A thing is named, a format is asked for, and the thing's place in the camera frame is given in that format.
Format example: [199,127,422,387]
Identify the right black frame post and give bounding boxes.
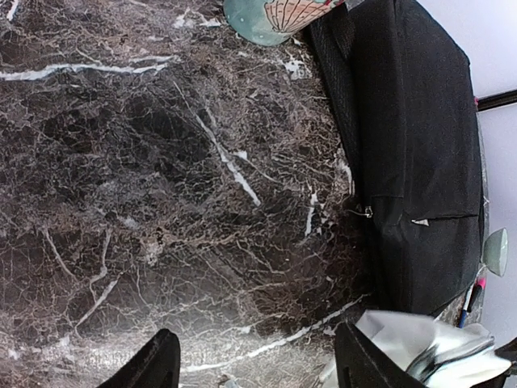
[475,90,517,112]

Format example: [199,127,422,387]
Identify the pink black highlighter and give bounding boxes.
[468,278,486,313]

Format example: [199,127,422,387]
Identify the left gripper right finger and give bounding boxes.
[334,322,424,388]

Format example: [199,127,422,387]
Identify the blue capped white pen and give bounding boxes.
[457,285,474,328]

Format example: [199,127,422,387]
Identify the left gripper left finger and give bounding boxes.
[98,328,181,388]

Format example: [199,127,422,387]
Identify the white fabric pouch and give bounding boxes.
[322,309,513,385]

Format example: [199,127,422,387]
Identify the black student bag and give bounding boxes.
[309,1,484,316]

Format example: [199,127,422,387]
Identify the cream printed mug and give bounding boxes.
[223,0,344,46]

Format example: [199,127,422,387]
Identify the pale green bowl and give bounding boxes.
[482,228,508,277]

